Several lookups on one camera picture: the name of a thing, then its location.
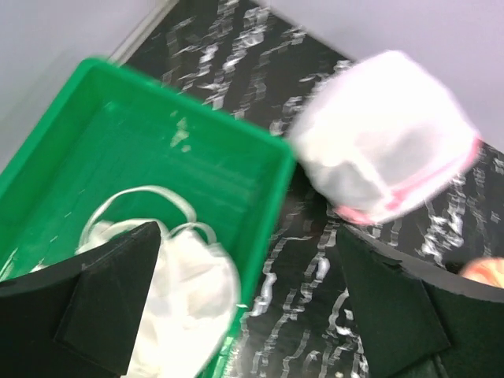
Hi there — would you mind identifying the pink-trimmed round mesh laundry bag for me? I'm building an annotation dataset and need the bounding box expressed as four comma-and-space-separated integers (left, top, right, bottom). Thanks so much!
287, 50, 482, 225

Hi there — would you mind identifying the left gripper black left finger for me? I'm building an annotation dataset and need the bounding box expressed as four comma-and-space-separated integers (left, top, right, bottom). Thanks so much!
1, 222, 161, 377

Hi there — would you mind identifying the white bra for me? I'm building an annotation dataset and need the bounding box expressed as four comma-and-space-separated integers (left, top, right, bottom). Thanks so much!
76, 185, 241, 377

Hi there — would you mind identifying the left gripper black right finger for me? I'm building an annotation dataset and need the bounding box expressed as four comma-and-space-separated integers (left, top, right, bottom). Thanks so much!
336, 225, 503, 377

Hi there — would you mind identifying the green plastic tray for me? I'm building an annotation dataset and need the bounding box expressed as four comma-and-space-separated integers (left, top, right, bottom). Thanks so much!
1, 58, 295, 377

